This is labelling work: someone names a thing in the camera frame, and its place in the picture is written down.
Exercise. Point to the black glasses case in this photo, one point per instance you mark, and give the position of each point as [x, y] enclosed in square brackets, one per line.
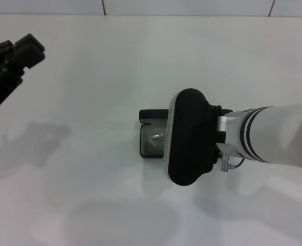
[147, 114]

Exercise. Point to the clear plastic glasses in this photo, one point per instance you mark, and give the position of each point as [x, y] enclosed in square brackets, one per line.
[156, 137]

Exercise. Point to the right wrist camera mount bracket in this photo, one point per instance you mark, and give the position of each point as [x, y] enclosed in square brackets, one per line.
[227, 123]

